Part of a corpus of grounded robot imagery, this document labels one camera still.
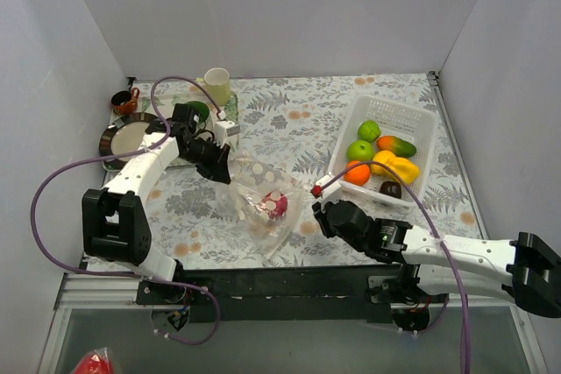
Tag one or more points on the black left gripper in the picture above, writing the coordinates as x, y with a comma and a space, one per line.
215, 159

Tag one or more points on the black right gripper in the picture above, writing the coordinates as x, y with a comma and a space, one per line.
323, 215

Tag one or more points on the fake orange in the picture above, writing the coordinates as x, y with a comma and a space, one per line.
357, 174

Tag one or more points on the clear zip top bag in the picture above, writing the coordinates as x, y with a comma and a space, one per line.
251, 181

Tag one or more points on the dark purple fake fruit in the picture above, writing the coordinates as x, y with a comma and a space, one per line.
391, 188

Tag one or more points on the green fake apple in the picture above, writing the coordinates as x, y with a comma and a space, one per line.
360, 150

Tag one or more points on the fake lemon yellow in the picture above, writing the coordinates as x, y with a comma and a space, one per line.
383, 157

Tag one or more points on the yellow fake bell pepper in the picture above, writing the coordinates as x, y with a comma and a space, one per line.
404, 168

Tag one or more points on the green fake bell pepper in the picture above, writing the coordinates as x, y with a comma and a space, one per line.
369, 131

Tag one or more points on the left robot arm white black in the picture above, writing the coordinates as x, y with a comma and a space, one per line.
114, 222

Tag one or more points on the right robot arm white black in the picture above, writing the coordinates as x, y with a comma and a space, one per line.
525, 271

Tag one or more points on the red fake apple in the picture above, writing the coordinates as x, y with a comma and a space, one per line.
275, 204

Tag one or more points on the red object in bag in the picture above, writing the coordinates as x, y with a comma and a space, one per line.
95, 362

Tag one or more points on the floral table mat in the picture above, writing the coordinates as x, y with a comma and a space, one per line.
292, 124

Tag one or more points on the leaf pattern serving tray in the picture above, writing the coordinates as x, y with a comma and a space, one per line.
165, 104

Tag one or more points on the green interior floral mug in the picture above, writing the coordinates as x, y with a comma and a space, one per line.
199, 111

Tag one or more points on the cream ceramic mug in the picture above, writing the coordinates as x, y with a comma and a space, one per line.
217, 83

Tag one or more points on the striped rim plate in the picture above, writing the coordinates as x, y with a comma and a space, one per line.
126, 133

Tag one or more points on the small brown red cup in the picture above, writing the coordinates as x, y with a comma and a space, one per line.
125, 102

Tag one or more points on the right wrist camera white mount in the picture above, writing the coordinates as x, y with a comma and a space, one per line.
327, 190

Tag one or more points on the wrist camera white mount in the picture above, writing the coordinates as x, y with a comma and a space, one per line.
327, 190
224, 129

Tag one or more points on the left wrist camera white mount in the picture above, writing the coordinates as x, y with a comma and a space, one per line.
224, 129

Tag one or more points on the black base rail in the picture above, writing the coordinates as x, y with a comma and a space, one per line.
362, 292

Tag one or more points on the aluminium frame rail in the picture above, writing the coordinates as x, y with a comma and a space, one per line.
100, 293

